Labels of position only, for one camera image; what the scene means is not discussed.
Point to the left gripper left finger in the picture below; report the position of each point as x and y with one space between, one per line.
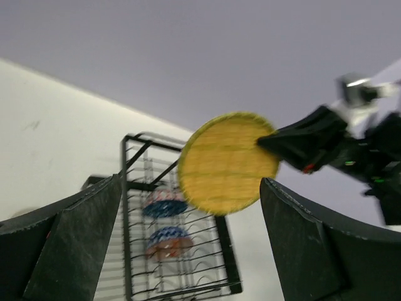
57 252

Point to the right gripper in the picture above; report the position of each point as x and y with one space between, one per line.
321 139

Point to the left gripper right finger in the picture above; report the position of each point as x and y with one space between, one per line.
321 254

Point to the yellow woven round plate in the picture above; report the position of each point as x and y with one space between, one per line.
221 166

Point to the orange patterned bowl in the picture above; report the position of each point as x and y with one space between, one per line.
168 242

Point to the blue patterned bowl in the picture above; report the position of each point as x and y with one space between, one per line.
164 203

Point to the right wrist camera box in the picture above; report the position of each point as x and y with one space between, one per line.
358 97

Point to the black wire dish rack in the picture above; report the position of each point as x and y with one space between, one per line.
207 271

